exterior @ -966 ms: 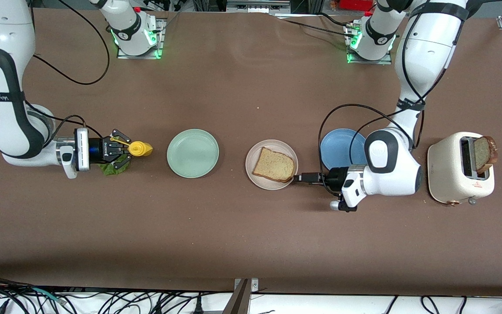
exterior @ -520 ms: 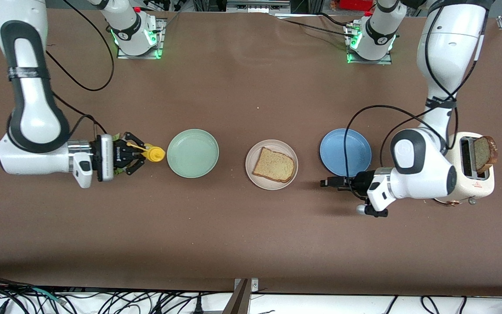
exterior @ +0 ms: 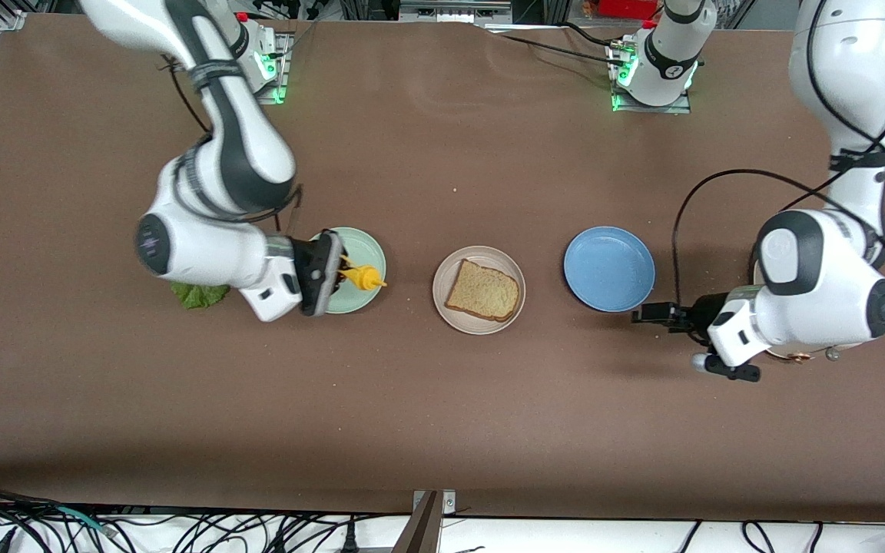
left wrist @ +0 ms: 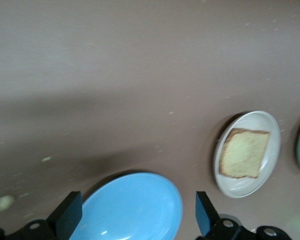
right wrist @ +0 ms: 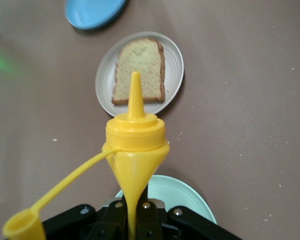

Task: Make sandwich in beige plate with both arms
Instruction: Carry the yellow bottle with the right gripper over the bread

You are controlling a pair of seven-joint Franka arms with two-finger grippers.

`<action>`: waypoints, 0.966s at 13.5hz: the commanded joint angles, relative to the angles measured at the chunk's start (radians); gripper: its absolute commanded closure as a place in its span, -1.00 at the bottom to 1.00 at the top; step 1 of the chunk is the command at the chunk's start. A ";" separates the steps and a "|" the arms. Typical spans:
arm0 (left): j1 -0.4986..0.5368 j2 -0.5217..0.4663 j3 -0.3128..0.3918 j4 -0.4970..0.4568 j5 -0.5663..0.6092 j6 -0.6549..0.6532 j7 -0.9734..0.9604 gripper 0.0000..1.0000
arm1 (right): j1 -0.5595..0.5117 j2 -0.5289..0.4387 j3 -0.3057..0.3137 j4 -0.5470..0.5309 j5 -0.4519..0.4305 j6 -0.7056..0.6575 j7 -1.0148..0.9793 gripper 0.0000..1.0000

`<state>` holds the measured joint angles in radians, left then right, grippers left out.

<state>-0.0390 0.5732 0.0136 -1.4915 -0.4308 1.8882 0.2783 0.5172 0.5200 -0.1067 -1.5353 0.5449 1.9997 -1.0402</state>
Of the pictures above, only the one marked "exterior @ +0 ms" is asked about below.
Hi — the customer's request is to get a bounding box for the metal table bracket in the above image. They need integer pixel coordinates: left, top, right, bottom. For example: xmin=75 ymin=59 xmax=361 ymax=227
xmin=393 ymin=489 xmax=458 ymax=553

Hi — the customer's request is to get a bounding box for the green lettuce leaf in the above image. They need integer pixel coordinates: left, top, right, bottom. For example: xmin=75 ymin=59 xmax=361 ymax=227
xmin=170 ymin=283 xmax=231 ymax=310

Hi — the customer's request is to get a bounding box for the mint green plate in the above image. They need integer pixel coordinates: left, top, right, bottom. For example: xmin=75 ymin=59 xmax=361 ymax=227
xmin=309 ymin=227 xmax=387 ymax=315

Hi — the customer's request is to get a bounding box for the yellow squeeze bottle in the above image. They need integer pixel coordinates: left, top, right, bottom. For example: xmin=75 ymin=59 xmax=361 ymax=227
xmin=337 ymin=256 xmax=389 ymax=293

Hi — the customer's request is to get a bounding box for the red box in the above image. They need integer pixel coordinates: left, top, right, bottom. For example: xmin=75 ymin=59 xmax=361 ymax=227
xmin=595 ymin=0 xmax=663 ymax=21

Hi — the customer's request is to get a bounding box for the brown bread slice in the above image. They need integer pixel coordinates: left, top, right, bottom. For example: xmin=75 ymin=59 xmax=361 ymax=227
xmin=443 ymin=259 xmax=522 ymax=323

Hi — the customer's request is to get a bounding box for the white toaster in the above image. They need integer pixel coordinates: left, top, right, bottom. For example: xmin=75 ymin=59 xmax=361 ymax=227
xmin=752 ymin=253 xmax=870 ymax=363

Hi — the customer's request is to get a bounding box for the grey equipment box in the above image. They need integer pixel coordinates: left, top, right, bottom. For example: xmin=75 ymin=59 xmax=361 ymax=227
xmin=399 ymin=0 xmax=514 ymax=24

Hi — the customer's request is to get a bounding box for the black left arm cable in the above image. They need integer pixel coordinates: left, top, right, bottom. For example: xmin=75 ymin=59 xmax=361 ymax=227
xmin=671 ymin=0 xmax=885 ymax=312

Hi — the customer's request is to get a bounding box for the beige plate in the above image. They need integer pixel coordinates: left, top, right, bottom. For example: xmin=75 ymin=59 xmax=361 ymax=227
xmin=433 ymin=245 xmax=527 ymax=336

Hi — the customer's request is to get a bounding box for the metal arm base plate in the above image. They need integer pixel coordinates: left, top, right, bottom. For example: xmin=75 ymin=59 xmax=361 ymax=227
xmin=258 ymin=31 xmax=293 ymax=105
xmin=610 ymin=38 xmax=694 ymax=114

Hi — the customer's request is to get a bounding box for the black cable on table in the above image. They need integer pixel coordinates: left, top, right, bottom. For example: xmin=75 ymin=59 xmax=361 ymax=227
xmin=481 ymin=23 xmax=629 ymax=67

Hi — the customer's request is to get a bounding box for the blue plate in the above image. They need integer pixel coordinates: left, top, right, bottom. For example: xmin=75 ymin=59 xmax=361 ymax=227
xmin=563 ymin=225 xmax=656 ymax=313

